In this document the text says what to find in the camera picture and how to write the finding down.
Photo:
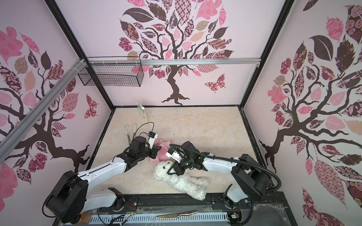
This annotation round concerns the aluminium crossbar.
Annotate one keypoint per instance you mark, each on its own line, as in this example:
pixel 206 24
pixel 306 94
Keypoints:
pixel 163 62
pixel 10 141

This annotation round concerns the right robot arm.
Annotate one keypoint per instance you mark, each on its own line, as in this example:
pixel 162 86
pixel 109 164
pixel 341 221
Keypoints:
pixel 252 180

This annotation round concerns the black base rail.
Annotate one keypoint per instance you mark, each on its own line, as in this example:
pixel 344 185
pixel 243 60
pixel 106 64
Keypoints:
pixel 212 202

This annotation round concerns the black wire basket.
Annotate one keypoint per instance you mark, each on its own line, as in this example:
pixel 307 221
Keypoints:
pixel 113 71

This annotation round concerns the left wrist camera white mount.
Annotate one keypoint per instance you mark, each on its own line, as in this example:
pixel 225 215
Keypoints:
pixel 151 139

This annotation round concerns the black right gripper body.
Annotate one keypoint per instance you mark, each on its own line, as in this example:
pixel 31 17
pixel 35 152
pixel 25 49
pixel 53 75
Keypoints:
pixel 185 163

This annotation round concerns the pink teddy hoodie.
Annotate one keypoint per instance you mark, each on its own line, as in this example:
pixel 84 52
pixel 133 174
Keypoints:
pixel 161 155

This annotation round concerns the aluminium crossbar rear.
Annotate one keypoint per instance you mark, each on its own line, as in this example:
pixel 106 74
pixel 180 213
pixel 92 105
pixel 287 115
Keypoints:
pixel 163 62

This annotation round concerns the white teddy bear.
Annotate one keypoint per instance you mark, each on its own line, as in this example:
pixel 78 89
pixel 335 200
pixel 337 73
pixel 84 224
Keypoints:
pixel 194 187

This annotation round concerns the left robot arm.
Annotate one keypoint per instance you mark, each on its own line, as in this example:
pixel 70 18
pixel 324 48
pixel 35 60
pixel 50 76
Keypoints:
pixel 73 195

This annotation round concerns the aluminium crossbar left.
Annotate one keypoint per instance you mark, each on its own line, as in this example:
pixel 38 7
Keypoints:
pixel 10 141

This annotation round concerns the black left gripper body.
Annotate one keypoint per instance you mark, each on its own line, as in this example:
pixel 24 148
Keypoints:
pixel 151 153

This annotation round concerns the metal kitchen tongs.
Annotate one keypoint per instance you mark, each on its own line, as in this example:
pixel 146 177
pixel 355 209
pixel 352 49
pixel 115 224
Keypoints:
pixel 131 131

